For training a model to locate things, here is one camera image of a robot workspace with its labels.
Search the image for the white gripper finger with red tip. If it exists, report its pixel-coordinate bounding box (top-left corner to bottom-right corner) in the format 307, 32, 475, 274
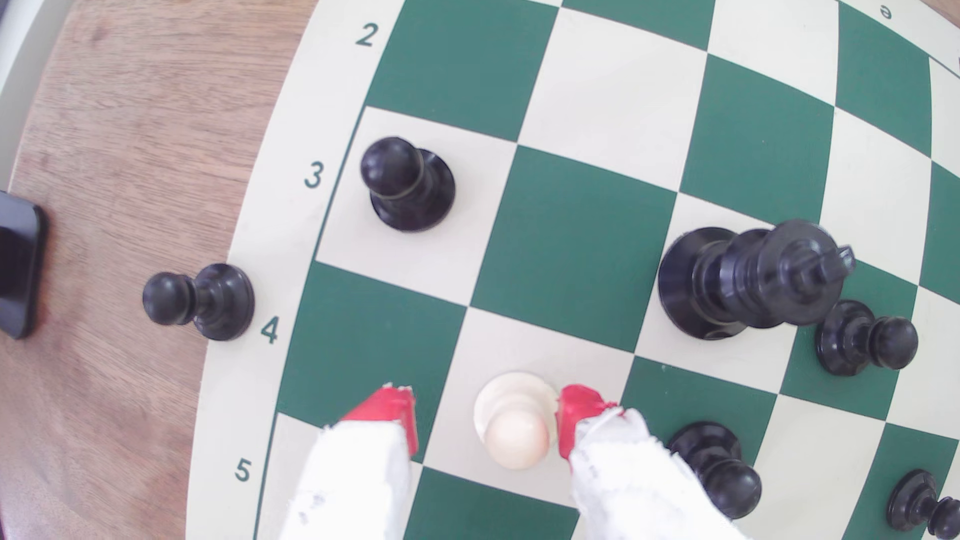
558, 384, 751, 540
281, 384, 420, 540

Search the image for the white pawn chess piece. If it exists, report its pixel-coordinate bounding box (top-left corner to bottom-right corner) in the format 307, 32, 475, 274
473, 372, 561, 471

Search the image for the black pawn chess piece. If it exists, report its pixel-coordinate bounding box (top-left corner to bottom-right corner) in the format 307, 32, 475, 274
142, 262, 256, 342
667, 421, 763, 521
360, 136, 457, 234
815, 299, 920, 378
886, 469, 960, 540

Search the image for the black king chess piece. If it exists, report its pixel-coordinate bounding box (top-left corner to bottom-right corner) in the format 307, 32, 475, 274
657, 219, 857, 342

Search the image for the green and cream chess mat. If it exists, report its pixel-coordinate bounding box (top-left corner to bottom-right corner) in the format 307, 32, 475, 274
186, 0, 960, 540

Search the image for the black phone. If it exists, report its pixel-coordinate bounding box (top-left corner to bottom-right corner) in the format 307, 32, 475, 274
0, 190, 48, 340

